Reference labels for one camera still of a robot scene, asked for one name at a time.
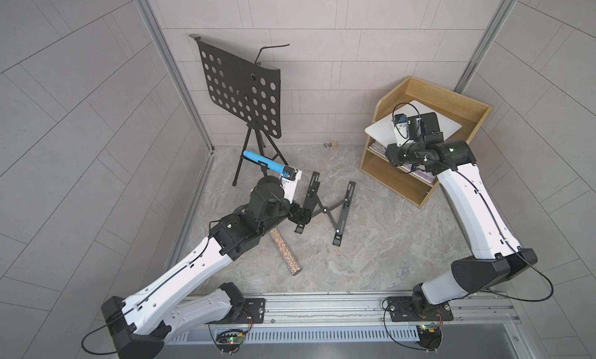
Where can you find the right controller board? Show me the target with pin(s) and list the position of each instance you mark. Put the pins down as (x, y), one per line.
(430, 337)

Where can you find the silver laptop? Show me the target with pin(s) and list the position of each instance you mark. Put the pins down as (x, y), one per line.
(382, 131)

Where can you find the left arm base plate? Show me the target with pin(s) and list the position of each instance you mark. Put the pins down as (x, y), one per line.
(253, 309)

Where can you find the left controller board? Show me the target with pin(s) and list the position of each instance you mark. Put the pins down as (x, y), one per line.
(229, 341)

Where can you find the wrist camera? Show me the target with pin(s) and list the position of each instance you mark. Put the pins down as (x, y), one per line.
(289, 185)
(406, 129)

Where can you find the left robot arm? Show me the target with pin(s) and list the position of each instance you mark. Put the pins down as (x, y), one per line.
(141, 324)

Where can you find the purple cat sketchbook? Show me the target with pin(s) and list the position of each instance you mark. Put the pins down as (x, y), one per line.
(379, 150)

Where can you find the black folding laptop stand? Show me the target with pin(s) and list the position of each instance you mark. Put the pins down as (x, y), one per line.
(337, 213)

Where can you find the black perforated music stand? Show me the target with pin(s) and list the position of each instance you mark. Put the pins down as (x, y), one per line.
(246, 90)

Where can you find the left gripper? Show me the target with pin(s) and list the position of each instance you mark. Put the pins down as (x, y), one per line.
(291, 211)

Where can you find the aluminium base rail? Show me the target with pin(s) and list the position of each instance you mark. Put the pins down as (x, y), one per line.
(360, 317)

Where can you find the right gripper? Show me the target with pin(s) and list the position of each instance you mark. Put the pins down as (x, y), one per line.
(388, 156)

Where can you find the glass tube of beads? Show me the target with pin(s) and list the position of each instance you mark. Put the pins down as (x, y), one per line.
(290, 260)

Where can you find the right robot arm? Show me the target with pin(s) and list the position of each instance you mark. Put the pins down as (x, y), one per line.
(497, 255)

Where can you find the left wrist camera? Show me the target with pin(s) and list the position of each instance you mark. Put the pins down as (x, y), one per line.
(289, 185)

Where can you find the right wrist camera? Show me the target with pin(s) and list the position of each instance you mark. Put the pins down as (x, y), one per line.
(406, 129)

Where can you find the controller board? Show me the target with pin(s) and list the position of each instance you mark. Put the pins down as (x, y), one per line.
(430, 337)
(229, 341)

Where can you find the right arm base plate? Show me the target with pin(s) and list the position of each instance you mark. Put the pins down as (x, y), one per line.
(405, 309)

